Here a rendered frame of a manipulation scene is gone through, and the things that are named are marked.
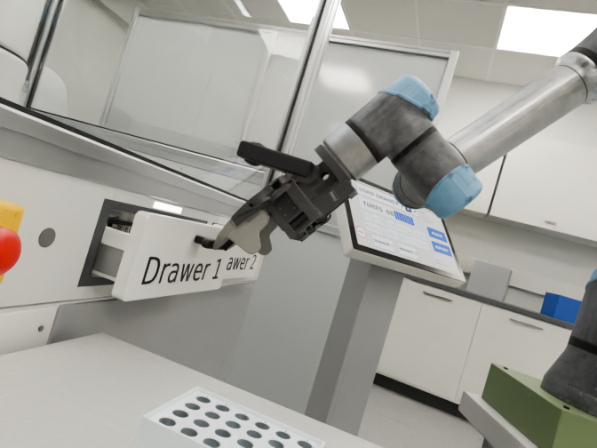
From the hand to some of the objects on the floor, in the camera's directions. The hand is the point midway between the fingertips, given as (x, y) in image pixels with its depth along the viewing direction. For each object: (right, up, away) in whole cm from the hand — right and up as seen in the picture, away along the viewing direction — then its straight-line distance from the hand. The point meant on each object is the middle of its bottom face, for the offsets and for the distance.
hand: (223, 239), depth 65 cm
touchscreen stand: (+15, -102, +82) cm, 131 cm away
